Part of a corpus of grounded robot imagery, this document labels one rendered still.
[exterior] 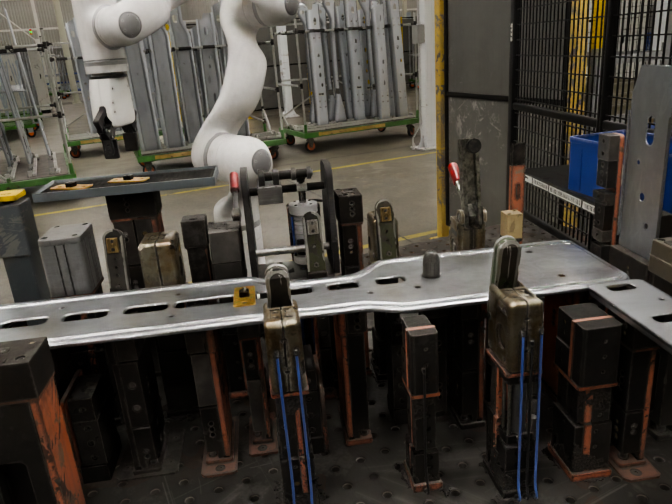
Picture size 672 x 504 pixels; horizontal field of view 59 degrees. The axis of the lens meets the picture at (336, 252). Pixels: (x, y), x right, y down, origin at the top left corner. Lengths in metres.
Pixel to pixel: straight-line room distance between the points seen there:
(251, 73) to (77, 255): 0.64
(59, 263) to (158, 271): 0.18
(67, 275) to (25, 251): 0.23
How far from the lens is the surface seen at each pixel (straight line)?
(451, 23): 4.07
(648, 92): 1.20
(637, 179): 1.23
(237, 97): 1.54
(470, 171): 1.24
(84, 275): 1.22
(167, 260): 1.18
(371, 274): 1.12
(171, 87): 7.97
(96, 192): 1.32
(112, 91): 1.32
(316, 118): 8.91
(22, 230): 1.43
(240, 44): 1.58
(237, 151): 1.47
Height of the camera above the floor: 1.41
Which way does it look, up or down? 19 degrees down
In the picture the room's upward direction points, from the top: 4 degrees counter-clockwise
